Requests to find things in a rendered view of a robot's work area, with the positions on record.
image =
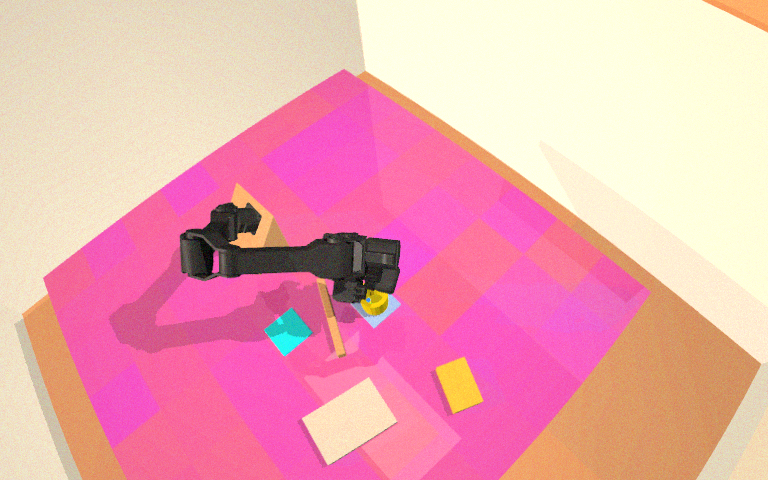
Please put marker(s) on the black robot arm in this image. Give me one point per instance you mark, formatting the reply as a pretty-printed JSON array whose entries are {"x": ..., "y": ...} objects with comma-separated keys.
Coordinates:
[{"x": 330, "y": 257}]

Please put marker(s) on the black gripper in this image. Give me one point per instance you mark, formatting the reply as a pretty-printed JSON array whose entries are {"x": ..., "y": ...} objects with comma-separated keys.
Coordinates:
[{"x": 381, "y": 280}]

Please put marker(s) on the cream flat rectangular panel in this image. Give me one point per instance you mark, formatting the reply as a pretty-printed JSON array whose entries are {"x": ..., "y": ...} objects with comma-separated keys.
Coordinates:
[{"x": 348, "y": 421}]

